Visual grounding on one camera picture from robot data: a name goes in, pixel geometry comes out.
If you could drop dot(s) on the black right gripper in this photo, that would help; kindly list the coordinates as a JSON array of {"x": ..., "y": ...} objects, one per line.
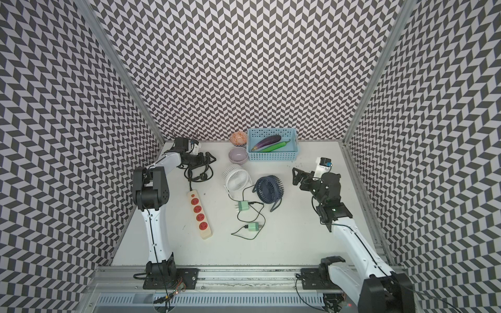
[{"x": 307, "y": 178}]

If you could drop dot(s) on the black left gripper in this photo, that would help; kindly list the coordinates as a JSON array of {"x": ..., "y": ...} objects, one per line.
[{"x": 201, "y": 162}]

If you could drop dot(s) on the green adapter of white fan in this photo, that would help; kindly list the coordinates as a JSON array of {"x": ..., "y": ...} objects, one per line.
[{"x": 242, "y": 206}]

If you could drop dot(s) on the beige red power strip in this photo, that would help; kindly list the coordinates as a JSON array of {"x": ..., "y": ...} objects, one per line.
[{"x": 200, "y": 217}]

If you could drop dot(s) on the green adapter of navy fan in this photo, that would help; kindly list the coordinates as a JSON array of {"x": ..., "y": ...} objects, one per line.
[{"x": 253, "y": 227}]

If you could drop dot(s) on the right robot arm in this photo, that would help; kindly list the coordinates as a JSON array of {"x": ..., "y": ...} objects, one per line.
[{"x": 352, "y": 242}]

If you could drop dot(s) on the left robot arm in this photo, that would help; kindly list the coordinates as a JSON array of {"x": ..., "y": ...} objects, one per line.
[{"x": 150, "y": 195}]

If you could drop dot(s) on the navy blue desk fan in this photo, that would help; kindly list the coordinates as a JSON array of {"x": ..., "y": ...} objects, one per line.
[{"x": 269, "y": 190}]

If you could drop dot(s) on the lilac ceramic bowl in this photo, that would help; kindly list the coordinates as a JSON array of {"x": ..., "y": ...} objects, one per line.
[{"x": 238, "y": 155}]

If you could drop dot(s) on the green chili pepper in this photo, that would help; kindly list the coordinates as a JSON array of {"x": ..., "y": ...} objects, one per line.
[{"x": 274, "y": 147}]

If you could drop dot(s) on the purple eggplant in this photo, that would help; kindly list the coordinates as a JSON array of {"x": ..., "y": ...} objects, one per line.
[{"x": 267, "y": 142}]

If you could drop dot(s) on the light blue perforated basket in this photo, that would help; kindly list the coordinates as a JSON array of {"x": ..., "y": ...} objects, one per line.
[{"x": 287, "y": 153}]

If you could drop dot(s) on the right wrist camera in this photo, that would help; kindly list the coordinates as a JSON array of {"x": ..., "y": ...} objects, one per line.
[{"x": 324, "y": 165}]

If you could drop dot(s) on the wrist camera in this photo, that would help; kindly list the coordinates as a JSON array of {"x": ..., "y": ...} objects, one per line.
[
  {"x": 186, "y": 145},
  {"x": 324, "y": 165}
]

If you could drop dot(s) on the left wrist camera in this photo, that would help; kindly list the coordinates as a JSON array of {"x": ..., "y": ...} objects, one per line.
[{"x": 186, "y": 145}]

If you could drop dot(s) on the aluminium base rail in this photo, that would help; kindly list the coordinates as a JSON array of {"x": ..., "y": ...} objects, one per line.
[{"x": 323, "y": 288}]

